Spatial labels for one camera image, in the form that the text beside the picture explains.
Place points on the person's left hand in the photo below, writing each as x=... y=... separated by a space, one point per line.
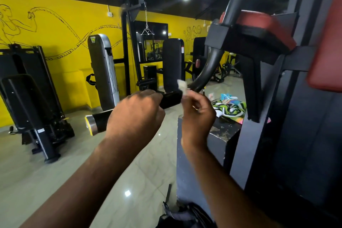
x=133 y=121

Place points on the person's right hand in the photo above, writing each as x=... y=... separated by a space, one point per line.
x=197 y=123

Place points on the white cleaning wipe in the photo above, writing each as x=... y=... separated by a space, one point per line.
x=182 y=86

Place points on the blue wet wipes pack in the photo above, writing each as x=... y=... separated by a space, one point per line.
x=228 y=97

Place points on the person's right forearm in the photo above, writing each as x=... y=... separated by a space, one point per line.
x=227 y=198

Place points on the person's left forearm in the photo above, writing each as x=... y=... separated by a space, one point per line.
x=80 y=190

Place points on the green black striped towel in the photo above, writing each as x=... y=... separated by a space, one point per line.
x=229 y=109

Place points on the yellow wooden plyo box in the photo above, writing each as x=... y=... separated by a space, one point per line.
x=184 y=177

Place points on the maroon chest pad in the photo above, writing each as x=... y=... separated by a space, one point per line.
x=197 y=63

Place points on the dark weight stack shroud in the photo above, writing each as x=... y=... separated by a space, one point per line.
x=199 y=48

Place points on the black backpack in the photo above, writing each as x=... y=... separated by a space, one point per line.
x=184 y=217

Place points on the dark shrouded seated machine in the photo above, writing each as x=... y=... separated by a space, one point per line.
x=32 y=97

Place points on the red machine pad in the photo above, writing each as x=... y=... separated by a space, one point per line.
x=267 y=24
x=328 y=62

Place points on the black lever row machine frame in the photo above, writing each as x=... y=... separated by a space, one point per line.
x=189 y=68

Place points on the black tubular machine frame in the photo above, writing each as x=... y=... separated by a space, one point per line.
x=227 y=70

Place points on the black framed wall mirror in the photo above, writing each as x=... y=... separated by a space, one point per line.
x=157 y=28

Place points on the black steel rack frame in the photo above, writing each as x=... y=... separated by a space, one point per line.
x=294 y=142

